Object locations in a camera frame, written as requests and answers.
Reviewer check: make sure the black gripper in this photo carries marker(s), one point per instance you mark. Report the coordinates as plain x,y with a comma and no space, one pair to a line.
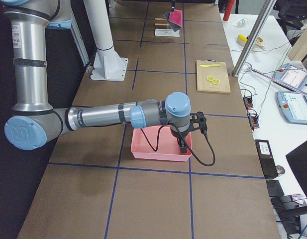
178,135

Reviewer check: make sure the pink grey cleaning cloth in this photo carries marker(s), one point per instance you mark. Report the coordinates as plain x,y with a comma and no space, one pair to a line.
174,18

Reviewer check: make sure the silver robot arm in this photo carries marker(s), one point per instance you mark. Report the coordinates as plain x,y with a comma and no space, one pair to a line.
35,122

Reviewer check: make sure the pink plastic bin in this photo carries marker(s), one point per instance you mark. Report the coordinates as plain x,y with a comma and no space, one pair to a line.
150,143

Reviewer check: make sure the lemon slice near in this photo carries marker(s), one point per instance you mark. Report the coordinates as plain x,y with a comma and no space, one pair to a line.
216,81

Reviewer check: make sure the lemon slice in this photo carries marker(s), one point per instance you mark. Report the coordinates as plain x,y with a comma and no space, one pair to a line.
216,81
210,78

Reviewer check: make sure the lemon slice far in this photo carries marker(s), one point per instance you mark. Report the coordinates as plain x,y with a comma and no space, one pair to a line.
210,78

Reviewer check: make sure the orange connector block near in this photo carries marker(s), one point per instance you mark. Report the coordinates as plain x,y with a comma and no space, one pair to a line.
253,118

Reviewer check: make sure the orange connector block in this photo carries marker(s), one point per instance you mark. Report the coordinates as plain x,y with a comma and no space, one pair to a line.
248,102
253,118

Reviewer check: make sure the orange connector block far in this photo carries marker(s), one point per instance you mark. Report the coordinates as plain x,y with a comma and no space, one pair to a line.
248,102

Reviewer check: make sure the bamboo cutting board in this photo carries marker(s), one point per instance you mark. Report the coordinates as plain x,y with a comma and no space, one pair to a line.
221,73

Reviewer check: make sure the black rectangular box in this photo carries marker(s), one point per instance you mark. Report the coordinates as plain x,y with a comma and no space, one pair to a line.
266,159

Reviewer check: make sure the yellow plastic knife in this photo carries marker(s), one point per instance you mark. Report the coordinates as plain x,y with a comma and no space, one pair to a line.
210,65

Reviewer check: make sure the white pillar with base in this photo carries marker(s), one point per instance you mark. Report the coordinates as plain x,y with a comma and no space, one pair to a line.
108,65

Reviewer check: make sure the black monitor corner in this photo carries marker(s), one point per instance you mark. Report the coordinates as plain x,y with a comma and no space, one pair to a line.
297,160

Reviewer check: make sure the white towel rack tray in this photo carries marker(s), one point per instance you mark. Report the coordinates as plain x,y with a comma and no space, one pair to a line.
167,33

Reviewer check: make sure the teach pendant near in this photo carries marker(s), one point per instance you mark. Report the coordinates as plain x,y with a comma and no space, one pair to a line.
293,106

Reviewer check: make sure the teach pendant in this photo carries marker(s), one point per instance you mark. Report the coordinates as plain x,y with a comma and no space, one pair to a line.
292,75
293,106

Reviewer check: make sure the teach pendant far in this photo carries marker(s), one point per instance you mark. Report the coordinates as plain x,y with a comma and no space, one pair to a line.
292,75

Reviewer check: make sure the white blue tube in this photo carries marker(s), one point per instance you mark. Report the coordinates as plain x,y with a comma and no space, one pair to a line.
241,22

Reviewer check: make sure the dark red cylinder bottle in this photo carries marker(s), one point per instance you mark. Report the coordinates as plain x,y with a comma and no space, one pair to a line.
228,9

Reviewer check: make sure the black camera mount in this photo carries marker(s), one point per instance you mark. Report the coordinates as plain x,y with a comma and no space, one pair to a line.
198,122

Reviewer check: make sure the aluminium frame post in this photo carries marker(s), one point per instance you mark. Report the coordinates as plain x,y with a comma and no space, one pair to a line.
256,29

